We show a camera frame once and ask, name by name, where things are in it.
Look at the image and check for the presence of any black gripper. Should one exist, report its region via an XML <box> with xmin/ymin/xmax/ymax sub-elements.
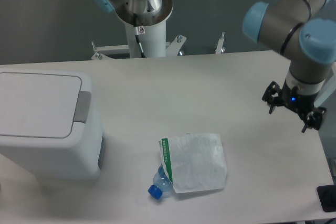
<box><xmin>262</xmin><ymin>81</ymin><xmax>327</xmax><ymax>133</ymax></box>

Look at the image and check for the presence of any white push-top trash can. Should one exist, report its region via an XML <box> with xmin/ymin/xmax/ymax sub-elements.
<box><xmin>1</xmin><ymin>67</ymin><xmax>104</xmax><ymax>179</ymax></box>

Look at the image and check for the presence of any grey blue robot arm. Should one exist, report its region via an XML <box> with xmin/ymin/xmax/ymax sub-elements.
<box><xmin>94</xmin><ymin>0</ymin><xmax>335</xmax><ymax>130</ymax></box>

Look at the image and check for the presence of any black device at table edge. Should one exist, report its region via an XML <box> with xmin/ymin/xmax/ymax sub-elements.
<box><xmin>317</xmin><ymin>185</ymin><xmax>335</xmax><ymax>212</ymax></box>

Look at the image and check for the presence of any white green paper bag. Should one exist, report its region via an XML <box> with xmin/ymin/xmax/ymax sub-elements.
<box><xmin>159</xmin><ymin>133</ymin><xmax>228</xmax><ymax>194</ymax></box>

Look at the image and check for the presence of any crushed blue-capped plastic bottle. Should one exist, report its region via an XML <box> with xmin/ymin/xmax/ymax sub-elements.
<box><xmin>148</xmin><ymin>165</ymin><xmax>173</xmax><ymax>200</ymax></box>

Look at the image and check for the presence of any white frame at right edge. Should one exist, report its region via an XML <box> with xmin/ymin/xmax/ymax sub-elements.
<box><xmin>314</xmin><ymin>63</ymin><xmax>335</xmax><ymax>107</ymax></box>

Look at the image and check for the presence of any white pedestal base frame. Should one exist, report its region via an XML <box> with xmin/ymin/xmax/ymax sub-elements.
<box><xmin>90</xmin><ymin>32</ymin><xmax>226</xmax><ymax>60</ymax></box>

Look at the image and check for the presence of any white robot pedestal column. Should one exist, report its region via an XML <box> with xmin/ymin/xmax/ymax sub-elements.
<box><xmin>124</xmin><ymin>21</ymin><xmax>166</xmax><ymax>58</ymax></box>

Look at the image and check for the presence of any black pedestal cable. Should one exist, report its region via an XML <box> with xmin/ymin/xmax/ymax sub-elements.
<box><xmin>132</xmin><ymin>13</ymin><xmax>146</xmax><ymax>58</ymax></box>

